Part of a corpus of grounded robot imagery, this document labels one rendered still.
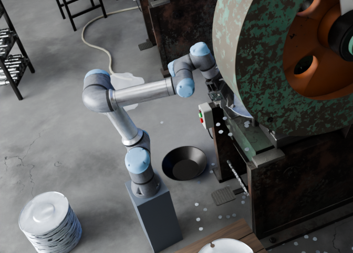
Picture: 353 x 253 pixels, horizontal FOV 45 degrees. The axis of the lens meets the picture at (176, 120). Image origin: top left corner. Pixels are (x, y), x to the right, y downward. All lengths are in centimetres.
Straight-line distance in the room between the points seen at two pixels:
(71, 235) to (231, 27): 173
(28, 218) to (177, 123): 125
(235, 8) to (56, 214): 169
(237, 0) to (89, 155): 211
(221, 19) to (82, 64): 289
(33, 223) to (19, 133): 120
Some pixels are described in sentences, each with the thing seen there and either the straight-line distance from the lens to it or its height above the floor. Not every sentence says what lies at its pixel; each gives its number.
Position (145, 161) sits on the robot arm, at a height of 67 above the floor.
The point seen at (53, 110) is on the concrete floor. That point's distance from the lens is 370.
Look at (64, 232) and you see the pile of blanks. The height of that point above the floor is 16.
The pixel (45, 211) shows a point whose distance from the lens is 260.
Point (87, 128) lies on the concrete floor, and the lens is 338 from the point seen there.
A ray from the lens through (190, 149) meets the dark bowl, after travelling 289.
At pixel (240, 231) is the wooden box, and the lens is 211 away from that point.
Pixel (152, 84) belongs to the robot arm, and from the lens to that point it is 177.
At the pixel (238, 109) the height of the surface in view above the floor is 78.
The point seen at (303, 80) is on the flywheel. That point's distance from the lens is 158.
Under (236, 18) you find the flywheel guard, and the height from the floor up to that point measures 150.
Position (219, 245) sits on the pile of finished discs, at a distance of 207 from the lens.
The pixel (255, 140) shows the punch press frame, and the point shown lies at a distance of 206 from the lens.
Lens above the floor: 212
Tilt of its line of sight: 42 degrees down
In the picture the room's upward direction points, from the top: 13 degrees counter-clockwise
